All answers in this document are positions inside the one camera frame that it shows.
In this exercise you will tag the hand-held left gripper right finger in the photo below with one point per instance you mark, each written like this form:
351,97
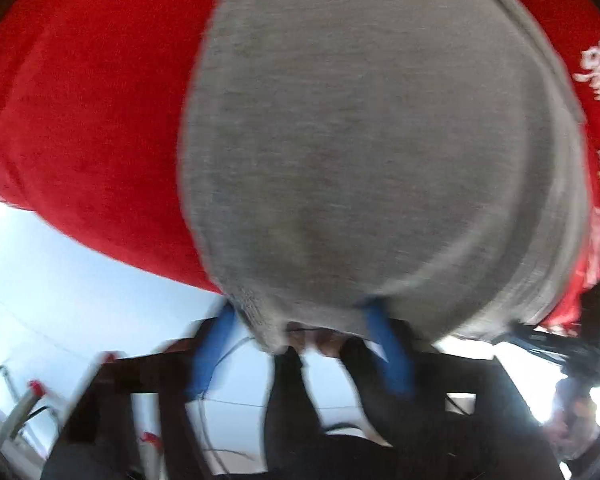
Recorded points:
390,360

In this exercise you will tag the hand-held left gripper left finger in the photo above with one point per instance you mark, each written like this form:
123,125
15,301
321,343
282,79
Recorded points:
210,360

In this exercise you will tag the red printed blanket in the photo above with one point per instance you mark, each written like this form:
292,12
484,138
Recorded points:
90,135

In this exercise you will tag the metal folding frame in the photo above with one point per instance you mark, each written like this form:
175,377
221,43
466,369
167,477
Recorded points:
20,410

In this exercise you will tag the person's right hand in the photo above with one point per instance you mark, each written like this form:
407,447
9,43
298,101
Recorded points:
570,420

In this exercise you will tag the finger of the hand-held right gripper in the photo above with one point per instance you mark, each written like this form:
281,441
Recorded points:
535,342

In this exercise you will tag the person's right forearm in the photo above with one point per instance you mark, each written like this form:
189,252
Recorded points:
597,457

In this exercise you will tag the grey sweater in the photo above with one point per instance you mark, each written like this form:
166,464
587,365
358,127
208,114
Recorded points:
370,160

